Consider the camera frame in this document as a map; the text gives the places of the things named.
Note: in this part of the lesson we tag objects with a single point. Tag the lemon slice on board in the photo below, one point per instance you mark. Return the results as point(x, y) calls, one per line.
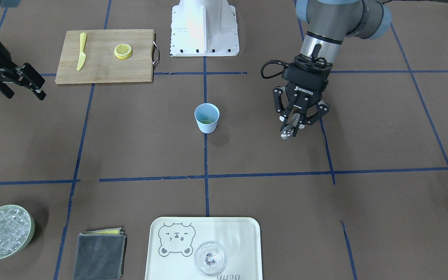
point(123, 51)

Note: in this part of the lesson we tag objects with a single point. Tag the light blue cup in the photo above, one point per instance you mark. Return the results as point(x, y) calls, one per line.
point(207, 117)

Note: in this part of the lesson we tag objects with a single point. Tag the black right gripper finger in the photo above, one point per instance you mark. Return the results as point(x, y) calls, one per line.
point(27, 76)
point(6, 90)

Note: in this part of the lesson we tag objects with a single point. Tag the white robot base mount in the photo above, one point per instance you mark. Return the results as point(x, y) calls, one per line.
point(204, 28)

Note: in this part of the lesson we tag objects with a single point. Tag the bamboo cutting board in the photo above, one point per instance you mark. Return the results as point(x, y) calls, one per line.
point(101, 66)

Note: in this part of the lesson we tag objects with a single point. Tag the green bowl of ice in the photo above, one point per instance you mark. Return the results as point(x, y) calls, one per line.
point(17, 227)

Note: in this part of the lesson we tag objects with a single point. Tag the clear wine glass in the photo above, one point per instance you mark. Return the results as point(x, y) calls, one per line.
point(210, 258)

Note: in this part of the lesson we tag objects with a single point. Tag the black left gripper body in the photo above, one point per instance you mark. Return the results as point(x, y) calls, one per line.
point(304, 95)

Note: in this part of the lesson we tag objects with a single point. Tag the yellow plastic knife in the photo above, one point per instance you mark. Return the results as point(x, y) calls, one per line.
point(82, 55)

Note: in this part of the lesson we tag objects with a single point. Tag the cream bear tray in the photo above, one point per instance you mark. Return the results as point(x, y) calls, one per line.
point(173, 242)

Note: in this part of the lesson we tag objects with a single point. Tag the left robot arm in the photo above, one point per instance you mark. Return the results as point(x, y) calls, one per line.
point(330, 21)

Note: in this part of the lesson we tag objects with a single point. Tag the grey folded cloth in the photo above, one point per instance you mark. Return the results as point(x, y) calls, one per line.
point(100, 254)

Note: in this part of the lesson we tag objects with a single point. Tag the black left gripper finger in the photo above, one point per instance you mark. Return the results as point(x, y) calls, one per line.
point(301, 119)
point(284, 111)

